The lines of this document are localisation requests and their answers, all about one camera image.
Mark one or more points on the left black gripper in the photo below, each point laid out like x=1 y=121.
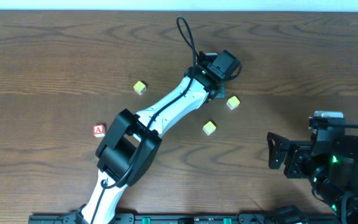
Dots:
x=220 y=91

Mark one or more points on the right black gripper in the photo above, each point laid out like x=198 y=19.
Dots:
x=291 y=159

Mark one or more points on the yellow block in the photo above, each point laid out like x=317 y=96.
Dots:
x=209 y=128
x=233 y=102
x=140 y=87

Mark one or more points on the red letter A block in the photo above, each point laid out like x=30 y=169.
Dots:
x=99 y=130

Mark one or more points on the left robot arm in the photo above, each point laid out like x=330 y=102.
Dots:
x=133 y=139

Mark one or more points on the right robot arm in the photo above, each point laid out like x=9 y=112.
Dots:
x=337 y=187

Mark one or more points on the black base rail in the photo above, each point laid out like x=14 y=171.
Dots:
x=130 y=218

